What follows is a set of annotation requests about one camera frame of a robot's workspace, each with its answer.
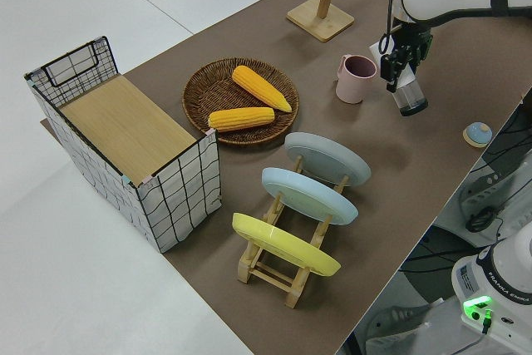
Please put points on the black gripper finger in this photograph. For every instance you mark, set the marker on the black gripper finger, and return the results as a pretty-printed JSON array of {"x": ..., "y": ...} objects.
[
  {"x": 420, "y": 55},
  {"x": 392, "y": 68}
]

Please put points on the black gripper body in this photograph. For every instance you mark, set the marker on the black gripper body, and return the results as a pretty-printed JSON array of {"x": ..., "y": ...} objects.
[{"x": 411, "y": 41}]

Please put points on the white bottle with clear base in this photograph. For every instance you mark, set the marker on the white bottle with clear base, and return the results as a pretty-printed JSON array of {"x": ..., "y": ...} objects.
[{"x": 409, "y": 97}]

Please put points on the pink mug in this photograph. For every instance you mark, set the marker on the pink mug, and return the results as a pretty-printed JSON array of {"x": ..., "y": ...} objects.
[{"x": 353, "y": 89}]

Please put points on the blue dome bell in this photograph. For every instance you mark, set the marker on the blue dome bell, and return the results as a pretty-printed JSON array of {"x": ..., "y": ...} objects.
[{"x": 478, "y": 132}]

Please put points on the grey plate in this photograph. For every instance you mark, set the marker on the grey plate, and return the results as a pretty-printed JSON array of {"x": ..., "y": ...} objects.
[{"x": 324, "y": 155}]

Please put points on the yellow corn cob pointed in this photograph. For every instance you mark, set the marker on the yellow corn cob pointed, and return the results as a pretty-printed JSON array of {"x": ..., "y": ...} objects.
[{"x": 259, "y": 87}]

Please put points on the white power strip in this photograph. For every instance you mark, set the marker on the white power strip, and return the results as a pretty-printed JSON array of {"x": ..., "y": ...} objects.
[{"x": 482, "y": 188}]

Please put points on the light blue plate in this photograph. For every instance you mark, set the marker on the light blue plate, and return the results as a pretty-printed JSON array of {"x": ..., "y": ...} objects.
[{"x": 307, "y": 197}]

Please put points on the yellow corn cob blunt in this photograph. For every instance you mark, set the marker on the yellow corn cob blunt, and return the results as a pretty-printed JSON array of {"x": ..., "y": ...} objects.
[{"x": 241, "y": 119}]

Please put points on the brown wicker basket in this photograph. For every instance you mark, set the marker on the brown wicker basket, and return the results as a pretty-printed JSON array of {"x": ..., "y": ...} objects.
[{"x": 208, "y": 89}]

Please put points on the yellow plate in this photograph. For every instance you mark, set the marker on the yellow plate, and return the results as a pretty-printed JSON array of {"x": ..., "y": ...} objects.
[{"x": 282, "y": 243}]

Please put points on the wooden plate rack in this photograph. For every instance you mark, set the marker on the wooden plate rack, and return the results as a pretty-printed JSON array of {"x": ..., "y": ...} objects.
[{"x": 297, "y": 288}]

